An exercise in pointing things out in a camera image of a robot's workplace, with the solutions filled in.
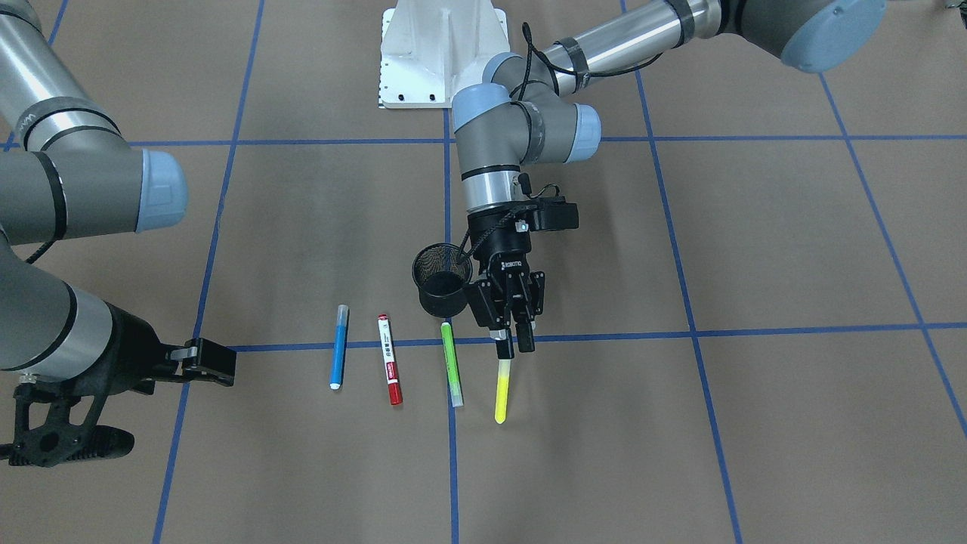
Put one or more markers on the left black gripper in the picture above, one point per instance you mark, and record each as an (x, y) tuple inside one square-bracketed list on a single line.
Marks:
[(505, 255)]

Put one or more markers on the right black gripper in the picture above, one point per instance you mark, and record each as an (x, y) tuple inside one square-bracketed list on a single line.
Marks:
[(134, 344)]

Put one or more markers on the yellow highlighter pen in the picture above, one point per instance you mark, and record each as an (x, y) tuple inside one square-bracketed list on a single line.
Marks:
[(502, 390)]

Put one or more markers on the green highlighter pen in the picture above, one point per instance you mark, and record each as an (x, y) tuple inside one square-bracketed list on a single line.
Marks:
[(452, 366)]

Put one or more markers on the black mesh pen cup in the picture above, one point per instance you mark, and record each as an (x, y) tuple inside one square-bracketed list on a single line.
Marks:
[(440, 272)]

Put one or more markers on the red marker pen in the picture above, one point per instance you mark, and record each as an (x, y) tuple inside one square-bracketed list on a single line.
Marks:
[(392, 373)]

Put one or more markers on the blue marker pen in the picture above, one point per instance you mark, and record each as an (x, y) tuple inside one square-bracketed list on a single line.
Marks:
[(340, 346)]

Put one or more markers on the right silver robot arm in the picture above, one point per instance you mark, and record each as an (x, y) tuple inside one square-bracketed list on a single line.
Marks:
[(77, 177)]

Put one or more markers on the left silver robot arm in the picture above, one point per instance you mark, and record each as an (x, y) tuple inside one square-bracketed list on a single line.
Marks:
[(522, 113)]

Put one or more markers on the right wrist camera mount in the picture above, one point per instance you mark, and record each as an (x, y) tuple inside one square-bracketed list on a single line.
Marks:
[(45, 437)]

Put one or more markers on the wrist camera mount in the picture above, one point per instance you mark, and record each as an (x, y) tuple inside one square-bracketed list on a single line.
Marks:
[(552, 213), (45, 437)]

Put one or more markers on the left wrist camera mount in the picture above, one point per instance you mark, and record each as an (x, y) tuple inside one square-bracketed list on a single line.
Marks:
[(552, 213)]

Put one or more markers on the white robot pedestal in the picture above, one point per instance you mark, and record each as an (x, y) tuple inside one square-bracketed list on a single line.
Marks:
[(431, 50)]

